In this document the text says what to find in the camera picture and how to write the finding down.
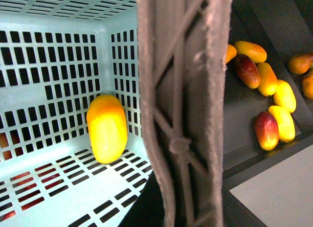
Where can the yellow mango small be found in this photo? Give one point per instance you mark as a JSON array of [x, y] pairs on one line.
[[307, 86]]

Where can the orange mango far right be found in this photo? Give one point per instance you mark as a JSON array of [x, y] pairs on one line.
[[300, 63]]

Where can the red mango lower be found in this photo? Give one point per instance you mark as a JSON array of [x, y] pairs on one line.
[[266, 129]]

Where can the yellow mango top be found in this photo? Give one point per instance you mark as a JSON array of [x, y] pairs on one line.
[[254, 51]]

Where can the red mango upper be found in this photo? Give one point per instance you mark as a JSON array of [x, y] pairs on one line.
[[247, 71]]

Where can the light teal plastic basket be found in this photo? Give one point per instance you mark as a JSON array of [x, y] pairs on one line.
[[56, 57]]

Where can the orange red mango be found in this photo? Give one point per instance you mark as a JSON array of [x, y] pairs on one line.
[[230, 53]]

